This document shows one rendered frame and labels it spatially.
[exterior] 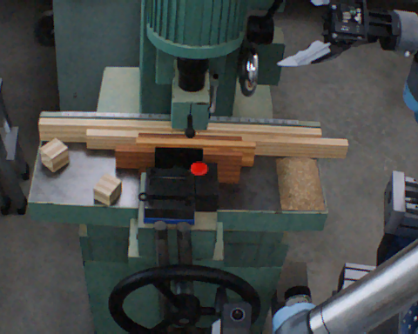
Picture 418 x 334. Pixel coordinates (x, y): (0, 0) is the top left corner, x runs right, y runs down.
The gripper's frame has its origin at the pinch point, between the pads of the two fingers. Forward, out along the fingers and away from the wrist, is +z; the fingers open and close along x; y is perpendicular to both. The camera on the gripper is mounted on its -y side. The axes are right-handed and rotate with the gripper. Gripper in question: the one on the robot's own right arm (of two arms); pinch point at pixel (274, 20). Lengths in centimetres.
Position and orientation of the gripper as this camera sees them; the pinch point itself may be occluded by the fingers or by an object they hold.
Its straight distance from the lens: 103.7
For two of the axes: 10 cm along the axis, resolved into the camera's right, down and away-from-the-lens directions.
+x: -0.4, 10.0, 0.0
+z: -10.0, -0.4, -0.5
